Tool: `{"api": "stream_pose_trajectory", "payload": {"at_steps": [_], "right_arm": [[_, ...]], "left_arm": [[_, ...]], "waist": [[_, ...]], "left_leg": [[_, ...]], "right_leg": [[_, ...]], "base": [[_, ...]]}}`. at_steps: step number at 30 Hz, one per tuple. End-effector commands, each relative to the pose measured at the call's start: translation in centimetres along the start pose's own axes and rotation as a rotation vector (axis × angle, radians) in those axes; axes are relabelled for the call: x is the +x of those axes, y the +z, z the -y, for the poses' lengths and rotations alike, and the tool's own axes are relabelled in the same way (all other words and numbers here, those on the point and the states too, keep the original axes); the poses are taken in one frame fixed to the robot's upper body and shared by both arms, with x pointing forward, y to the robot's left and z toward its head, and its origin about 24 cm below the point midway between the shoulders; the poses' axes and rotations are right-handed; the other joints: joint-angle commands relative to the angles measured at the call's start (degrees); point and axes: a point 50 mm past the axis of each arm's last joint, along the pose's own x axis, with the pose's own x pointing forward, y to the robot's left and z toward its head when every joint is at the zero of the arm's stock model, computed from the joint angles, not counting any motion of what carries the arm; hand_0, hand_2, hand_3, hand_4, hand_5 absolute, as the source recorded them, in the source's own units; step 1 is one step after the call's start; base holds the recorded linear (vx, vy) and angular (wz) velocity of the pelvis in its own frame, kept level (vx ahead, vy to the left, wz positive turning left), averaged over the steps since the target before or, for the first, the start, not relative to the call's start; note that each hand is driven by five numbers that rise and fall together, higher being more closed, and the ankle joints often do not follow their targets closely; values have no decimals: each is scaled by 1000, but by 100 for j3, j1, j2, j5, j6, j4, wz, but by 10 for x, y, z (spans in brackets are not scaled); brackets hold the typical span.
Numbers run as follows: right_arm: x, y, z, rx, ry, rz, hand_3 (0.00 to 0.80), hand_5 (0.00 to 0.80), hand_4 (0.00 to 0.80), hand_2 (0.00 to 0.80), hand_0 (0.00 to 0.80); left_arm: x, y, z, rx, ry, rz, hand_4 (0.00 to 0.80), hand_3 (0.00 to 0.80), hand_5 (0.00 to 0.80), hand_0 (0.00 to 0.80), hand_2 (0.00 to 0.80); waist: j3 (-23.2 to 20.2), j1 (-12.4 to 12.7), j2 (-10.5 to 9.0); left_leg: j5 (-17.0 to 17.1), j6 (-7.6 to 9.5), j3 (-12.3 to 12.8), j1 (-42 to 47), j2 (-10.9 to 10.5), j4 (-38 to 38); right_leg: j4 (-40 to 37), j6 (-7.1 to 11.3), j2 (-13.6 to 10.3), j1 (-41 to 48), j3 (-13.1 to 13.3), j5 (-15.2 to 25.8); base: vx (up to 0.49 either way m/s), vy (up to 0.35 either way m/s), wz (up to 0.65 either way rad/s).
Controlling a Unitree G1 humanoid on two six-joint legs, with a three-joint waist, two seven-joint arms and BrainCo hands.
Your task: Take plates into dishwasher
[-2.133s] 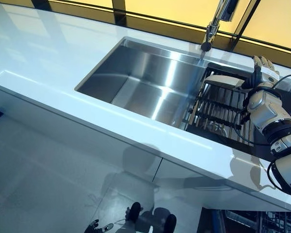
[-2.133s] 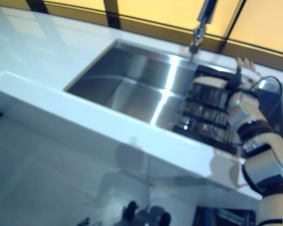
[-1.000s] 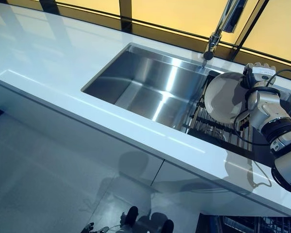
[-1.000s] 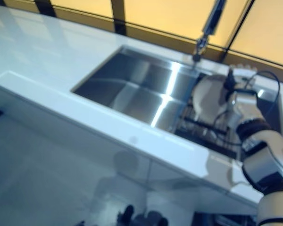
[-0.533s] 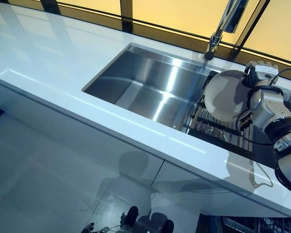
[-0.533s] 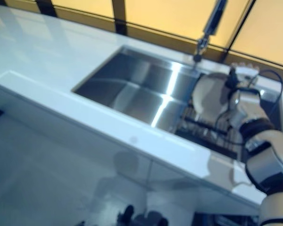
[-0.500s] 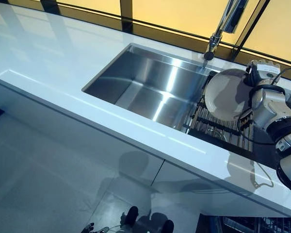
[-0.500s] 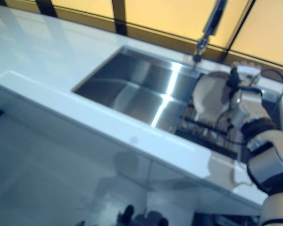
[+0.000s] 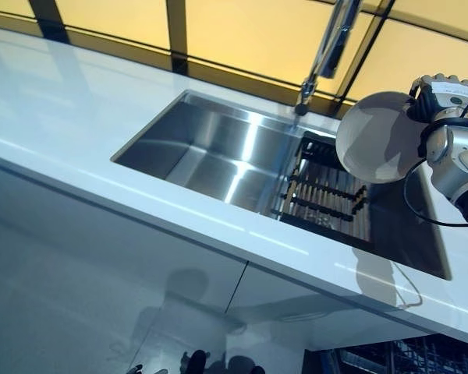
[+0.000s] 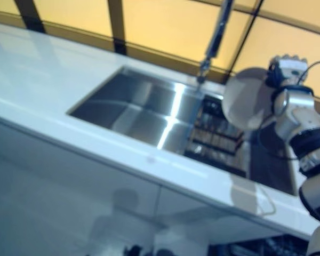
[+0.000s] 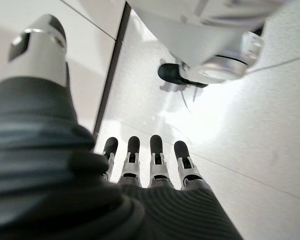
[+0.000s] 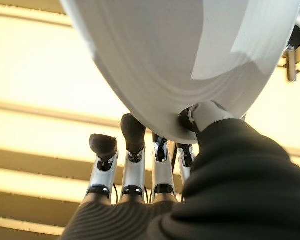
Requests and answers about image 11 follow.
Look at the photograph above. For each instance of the black silver robot left hand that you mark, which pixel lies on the black silver robot left hand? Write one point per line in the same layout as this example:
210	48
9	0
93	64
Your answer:
40	175

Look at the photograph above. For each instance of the dark vertical cabinet trim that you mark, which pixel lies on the dark vertical cabinet trim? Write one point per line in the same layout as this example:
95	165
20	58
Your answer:
115	62

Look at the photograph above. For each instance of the black robot left foot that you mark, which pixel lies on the black robot left foot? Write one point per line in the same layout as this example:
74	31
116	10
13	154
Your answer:
170	72

